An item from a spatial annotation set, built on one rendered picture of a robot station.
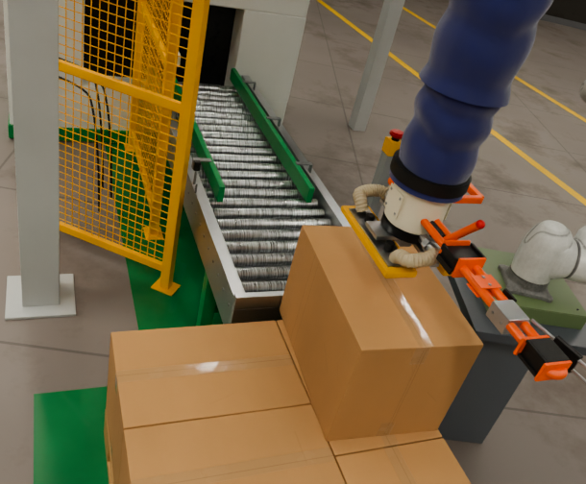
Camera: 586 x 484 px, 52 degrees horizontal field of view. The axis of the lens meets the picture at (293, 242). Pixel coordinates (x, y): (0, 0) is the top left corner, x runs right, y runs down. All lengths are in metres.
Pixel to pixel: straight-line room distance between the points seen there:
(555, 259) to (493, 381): 0.60
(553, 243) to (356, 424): 0.98
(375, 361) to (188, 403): 0.60
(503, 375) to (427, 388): 0.78
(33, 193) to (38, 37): 0.64
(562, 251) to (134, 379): 1.55
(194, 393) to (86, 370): 0.88
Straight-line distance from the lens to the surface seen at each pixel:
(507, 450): 3.00
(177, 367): 2.03
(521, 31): 1.53
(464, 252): 1.61
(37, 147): 2.55
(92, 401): 2.63
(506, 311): 1.47
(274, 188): 3.13
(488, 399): 2.73
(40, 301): 3.00
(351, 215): 1.84
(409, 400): 1.92
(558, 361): 1.40
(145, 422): 1.88
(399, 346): 1.71
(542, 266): 2.36
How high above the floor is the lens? 2.03
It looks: 33 degrees down
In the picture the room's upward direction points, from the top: 15 degrees clockwise
